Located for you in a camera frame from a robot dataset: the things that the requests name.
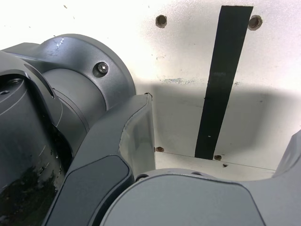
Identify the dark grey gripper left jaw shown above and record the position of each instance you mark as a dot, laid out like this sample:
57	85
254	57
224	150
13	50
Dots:
110	146

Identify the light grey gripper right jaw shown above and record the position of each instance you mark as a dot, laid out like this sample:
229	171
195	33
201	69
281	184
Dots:
200	202

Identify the black tape strip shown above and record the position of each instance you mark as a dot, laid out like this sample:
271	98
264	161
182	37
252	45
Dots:
223	82

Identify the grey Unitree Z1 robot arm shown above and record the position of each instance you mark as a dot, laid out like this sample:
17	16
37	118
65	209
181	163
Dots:
23	117

